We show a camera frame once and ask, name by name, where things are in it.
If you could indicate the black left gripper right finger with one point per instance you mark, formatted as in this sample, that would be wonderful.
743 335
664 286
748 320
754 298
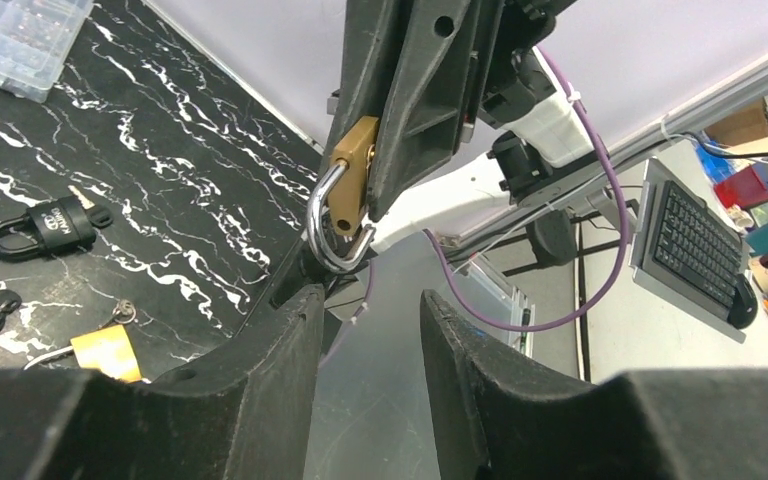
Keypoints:
498 414

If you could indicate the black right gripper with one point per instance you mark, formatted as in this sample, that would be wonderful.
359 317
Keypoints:
459 62

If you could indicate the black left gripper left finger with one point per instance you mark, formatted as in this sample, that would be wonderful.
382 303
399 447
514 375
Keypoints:
241 411

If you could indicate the small brass padlock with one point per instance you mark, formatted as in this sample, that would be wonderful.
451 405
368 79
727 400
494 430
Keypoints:
341 194

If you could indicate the large brass padlock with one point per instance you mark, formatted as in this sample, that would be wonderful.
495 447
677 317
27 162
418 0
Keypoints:
107 349

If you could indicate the black key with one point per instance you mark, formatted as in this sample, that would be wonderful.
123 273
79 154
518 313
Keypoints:
99 216

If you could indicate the black Kaijing padlock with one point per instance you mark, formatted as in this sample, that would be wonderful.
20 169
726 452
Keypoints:
55 228

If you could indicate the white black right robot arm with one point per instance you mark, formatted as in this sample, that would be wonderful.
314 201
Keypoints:
533 151

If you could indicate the black keyboard on tray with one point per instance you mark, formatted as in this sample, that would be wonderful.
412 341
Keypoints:
685 254

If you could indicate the black computer mouse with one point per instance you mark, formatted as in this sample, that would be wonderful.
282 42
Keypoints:
744 308

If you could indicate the clear plastic screw box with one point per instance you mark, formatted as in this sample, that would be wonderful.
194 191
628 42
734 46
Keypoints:
35 39

